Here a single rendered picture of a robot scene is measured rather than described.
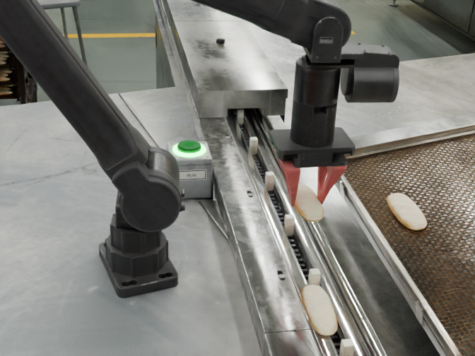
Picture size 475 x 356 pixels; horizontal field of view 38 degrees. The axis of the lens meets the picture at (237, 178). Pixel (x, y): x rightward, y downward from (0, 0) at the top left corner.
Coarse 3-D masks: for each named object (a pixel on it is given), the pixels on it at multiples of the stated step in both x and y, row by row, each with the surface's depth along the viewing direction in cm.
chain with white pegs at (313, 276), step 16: (240, 112) 140; (240, 128) 140; (256, 144) 128; (256, 160) 127; (272, 176) 115; (272, 192) 116; (288, 224) 103; (288, 240) 103; (304, 272) 97; (336, 336) 85; (352, 352) 79
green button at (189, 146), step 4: (188, 140) 117; (180, 144) 116; (184, 144) 116; (188, 144) 116; (192, 144) 116; (196, 144) 116; (200, 144) 117; (180, 148) 115; (184, 148) 114; (188, 148) 115; (192, 148) 115; (196, 148) 115; (200, 148) 116; (184, 152) 114; (188, 152) 114; (192, 152) 114; (196, 152) 115
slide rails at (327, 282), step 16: (256, 128) 137; (240, 144) 130; (272, 160) 124; (256, 176) 119; (272, 208) 109; (288, 208) 110; (272, 224) 105; (304, 224) 106; (304, 240) 102; (288, 256) 98; (320, 256) 98; (320, 272) 95; (336, 288) 92; (336, 304) 89; (352, 320) 86; (320, 336) 83; (352, 336) 83; (336, 352) 81; (368, 352) 81
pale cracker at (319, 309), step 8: (304, 288) 90; (312, 288) 90; (320, 288) 90; (304, 296) 89; (312, 296) 88; (320, 296) 88; (328, 296) 89; (304, 304) 87; (312, 304) 87; (320, 304) 87; (328, 304) 87; (312, 312) 86; (320, 312) 85; (328, 312) 86; (312, 320) 84; (320, 320) 84; (328, 320) 84; (336, 320) 85; (320, 328) 83; (328, 328) 83; (336, 328) 84
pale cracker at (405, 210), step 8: (392, 200) 102; (400, 200) 101; (408, 200) 101; (392, 208) 100; (400, 208) 100; (408, 208) 99; (416, 208) 99; (400, 216) 98; (408, 216) 98; (416, 216) 97; (424, 216) 98; (408, 224) 97; (416, 224) 96; (424, 224) 96
